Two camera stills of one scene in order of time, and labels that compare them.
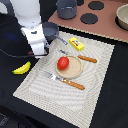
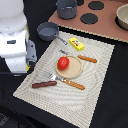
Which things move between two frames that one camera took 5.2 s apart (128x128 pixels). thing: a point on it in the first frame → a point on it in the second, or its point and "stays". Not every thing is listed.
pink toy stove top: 97,17 stays
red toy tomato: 63,63 stays
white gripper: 35,38 → 17,51
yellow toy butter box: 78,45 stays
